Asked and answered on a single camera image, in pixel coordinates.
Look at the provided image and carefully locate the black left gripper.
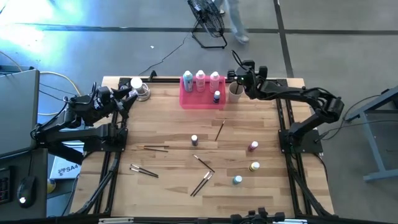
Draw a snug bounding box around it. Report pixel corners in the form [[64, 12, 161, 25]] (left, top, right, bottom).
[[105, 86, 139, 121]]

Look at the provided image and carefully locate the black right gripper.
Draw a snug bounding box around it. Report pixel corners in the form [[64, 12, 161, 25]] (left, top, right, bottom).
[[228, 60, 269, 100]]

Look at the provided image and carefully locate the large teal paint bottle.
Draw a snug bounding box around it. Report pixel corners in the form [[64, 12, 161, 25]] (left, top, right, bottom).
[[182, 70, 194, 93]]

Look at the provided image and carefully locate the white bulb table lamp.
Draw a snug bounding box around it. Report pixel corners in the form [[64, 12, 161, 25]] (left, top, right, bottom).
[[129, 77, 152, 102]]

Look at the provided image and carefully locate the beige ribbed cup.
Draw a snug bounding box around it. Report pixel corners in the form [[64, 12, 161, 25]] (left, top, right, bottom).
[[228, 81, 245, 104]]

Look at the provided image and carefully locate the pink plastic bin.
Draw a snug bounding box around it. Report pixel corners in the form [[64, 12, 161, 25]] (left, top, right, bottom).
[[178, 75, 227, 110]]

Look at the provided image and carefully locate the person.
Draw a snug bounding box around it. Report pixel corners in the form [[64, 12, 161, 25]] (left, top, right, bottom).
[[214, 0, 251, 44]]

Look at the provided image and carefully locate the black floor fan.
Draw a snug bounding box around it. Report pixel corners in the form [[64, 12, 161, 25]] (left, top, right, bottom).
[[187, 0, 228, 50]]

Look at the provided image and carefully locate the white printed box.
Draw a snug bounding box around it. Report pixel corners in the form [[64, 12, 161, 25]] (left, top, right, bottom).
[[49, 155, 82, 181]]

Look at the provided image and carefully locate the dark grey desk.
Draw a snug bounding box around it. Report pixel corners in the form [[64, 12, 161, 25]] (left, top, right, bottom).
[[0, 148, 48, 220]]

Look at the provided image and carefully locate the black computer mouse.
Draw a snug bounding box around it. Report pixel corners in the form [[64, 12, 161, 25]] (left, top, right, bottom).
[[16, 175, 37, 208]]

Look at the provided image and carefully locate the grey metal stand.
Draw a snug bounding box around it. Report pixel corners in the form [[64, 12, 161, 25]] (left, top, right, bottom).
[[345, 85, 398, 183]]

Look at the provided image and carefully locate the black keyboard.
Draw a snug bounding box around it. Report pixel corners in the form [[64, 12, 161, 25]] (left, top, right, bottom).
[[0, 167, 15, 205]]

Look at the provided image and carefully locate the white coiled cable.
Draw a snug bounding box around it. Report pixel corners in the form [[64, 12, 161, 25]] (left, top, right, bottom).
[[119, 84, 139, 100]]

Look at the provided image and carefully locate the black aluminium table frame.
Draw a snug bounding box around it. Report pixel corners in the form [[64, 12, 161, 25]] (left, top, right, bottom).
[[70, 70, 335, 218]]

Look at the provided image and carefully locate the yellow floor cable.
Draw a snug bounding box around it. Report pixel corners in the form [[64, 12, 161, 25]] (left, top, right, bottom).
[[0, 49, 82, 116]]

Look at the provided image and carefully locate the black fan cable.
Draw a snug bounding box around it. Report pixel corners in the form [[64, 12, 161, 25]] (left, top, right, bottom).
[[138, 29, 195, 77]]

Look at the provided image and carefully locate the black floor cable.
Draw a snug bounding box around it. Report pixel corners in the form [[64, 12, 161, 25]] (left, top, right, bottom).
[[313, 119, 398, 146]]

